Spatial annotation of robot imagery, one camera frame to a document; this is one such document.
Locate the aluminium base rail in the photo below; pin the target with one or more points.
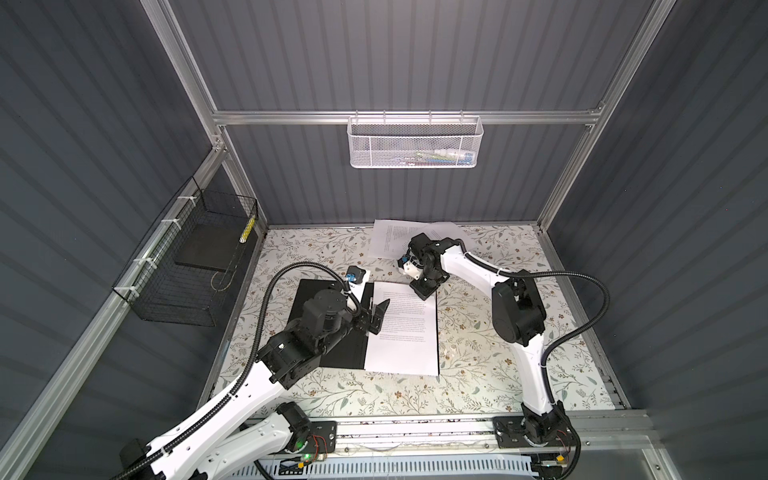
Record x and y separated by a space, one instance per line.
599 430

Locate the black wire basket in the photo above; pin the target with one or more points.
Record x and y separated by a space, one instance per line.
190 269

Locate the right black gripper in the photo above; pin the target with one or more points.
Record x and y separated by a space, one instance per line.
420 292

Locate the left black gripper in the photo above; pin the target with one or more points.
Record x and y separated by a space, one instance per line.
363 324

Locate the yellow marker in black basket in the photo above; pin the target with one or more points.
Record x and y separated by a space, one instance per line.
248 228

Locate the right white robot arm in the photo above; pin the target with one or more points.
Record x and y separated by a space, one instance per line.
517 316

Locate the printed sheet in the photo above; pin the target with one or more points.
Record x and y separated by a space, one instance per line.
408 341
390 238

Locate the floral table mat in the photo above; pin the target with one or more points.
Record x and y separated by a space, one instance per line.
478 373

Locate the black pad in basket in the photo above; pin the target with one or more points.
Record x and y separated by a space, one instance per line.
209 247

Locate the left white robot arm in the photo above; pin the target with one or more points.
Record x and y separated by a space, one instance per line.
210 443

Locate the printed sheet near left arm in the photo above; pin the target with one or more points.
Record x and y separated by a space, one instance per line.
440 230

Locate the grey folder with black inside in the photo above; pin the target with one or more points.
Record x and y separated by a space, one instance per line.
398 336

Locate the pens in white basket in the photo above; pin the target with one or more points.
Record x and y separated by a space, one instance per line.
456 157

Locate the white wire basket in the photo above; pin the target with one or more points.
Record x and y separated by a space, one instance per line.
374 141

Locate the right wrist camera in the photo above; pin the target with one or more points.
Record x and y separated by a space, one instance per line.
408 268

